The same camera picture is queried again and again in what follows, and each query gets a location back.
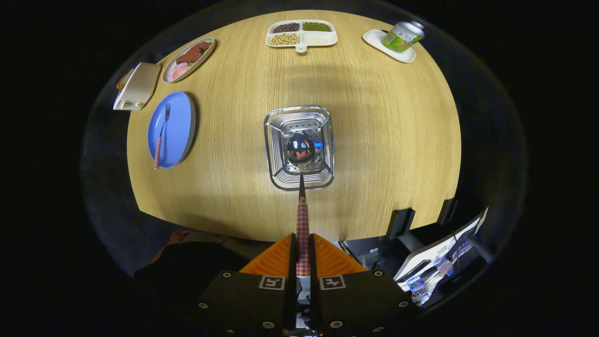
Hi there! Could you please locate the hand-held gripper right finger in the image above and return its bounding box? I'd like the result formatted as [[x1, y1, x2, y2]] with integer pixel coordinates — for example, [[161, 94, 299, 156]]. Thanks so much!
[[309, 233, 419, 337]]

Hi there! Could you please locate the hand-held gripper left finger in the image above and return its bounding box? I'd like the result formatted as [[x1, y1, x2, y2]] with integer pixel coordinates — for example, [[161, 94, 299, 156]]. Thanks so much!
[[194, 233, 298, 337]]

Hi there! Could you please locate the spoon with red checked handle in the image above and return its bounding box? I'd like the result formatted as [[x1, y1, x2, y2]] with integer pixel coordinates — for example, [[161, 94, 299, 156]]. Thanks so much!
[[285, 132, 316, 278]]

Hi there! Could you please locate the fork with red checked handle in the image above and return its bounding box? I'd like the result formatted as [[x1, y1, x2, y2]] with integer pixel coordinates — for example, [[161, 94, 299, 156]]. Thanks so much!
[[153, 103, 171, 170]]

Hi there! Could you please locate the black table clamp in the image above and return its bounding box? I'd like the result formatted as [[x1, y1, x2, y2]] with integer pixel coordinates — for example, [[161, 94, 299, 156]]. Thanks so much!
[[438, 198, 458, 225], [387, 208, 416, 239]]

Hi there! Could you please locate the clear bottle with blue label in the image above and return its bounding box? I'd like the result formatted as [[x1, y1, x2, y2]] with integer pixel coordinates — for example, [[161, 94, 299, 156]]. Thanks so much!
[[407, 276, 429, 300]]

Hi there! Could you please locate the white desk board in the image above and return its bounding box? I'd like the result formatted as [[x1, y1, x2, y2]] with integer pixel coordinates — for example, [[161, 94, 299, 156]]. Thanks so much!
[[393, 208, 489, 281]]

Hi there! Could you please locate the steel drain basket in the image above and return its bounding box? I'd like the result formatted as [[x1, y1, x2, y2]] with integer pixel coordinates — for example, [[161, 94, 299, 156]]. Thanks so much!
[[263, 105, 336, 191]]

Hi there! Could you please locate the blue round plate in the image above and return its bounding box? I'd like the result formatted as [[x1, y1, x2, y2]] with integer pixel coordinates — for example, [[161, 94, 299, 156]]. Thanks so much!
[[147, 91, 197, 169]]

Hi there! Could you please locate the white oval plate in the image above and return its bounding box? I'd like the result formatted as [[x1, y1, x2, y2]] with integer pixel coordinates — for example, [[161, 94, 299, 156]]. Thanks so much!
[[162, 37, 216, 84]]

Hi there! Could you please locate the white divided dish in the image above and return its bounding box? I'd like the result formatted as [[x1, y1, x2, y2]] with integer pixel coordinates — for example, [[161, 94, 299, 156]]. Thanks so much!
[[266, 20, 338, 53]]

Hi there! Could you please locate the brown meat piece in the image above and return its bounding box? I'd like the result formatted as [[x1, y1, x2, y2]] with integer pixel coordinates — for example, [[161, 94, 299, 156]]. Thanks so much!
[[175, 41, 212, 65]]

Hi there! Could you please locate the white toaster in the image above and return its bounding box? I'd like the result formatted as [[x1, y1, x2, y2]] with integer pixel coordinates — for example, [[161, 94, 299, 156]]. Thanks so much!
[[113, 62, 162, 111]]

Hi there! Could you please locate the small white tray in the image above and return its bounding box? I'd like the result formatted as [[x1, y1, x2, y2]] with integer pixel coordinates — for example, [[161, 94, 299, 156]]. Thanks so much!
[[363, 29, 416, 64]]

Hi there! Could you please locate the green metal can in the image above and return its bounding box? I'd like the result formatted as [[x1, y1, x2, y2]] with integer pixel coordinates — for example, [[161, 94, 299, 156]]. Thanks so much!
[[381, 20, 425, 53]]

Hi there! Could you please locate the brown bread slice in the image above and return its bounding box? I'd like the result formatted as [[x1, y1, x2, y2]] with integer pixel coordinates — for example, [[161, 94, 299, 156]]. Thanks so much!
[[116, 69, 135, 92]]

